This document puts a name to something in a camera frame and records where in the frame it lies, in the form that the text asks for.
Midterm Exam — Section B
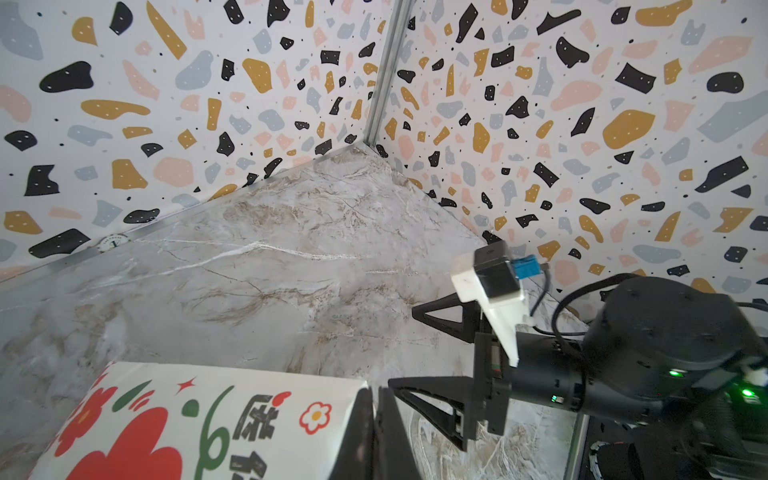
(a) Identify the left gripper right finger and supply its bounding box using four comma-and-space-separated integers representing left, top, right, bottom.
374, 388, 421, 480

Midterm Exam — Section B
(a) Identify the right corner aluminium post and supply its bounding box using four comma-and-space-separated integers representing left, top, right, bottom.
363, 0, 414, 152

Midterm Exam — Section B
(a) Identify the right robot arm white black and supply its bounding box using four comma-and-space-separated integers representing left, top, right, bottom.
389, 274, 767, 479

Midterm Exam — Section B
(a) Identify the white paper bag red flower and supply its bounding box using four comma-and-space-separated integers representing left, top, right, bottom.
31, 362, 366, 479

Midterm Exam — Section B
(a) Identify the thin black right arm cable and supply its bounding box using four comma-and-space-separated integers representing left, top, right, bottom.
530, 263, 768, 337

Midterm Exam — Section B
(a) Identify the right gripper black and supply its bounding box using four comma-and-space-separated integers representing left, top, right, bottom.
388, 293, 511, 452

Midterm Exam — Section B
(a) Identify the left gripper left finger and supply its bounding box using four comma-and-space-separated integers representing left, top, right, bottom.
328, 387, 374, 480

